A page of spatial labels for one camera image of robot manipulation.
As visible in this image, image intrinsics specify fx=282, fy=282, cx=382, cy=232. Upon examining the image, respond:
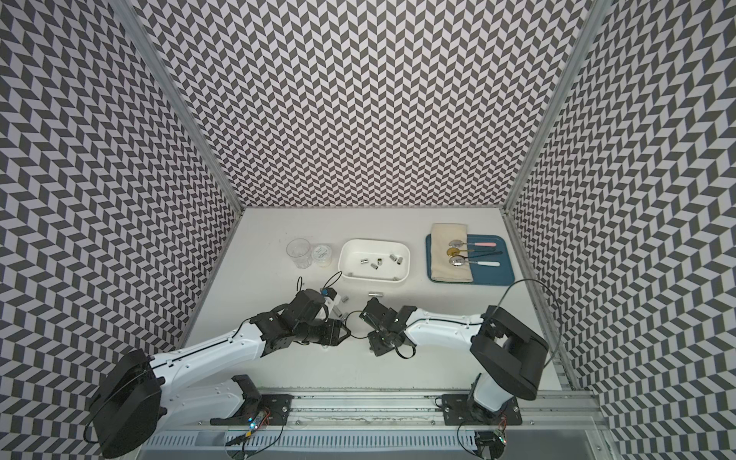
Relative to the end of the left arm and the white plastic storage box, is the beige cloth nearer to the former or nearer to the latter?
the white plastic storage box

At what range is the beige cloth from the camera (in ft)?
3.24

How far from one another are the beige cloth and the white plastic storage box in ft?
0.37

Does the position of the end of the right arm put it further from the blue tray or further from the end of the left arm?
the blue tray

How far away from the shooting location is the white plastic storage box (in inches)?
39.7

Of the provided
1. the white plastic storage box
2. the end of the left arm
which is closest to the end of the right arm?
the end of the left arm

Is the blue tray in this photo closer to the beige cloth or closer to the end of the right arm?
the beige cloth

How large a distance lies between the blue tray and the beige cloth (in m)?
0.01

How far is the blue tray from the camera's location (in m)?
0.99

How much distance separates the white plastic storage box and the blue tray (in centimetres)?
9

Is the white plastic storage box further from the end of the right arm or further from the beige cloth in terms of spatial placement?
the end of the right arm
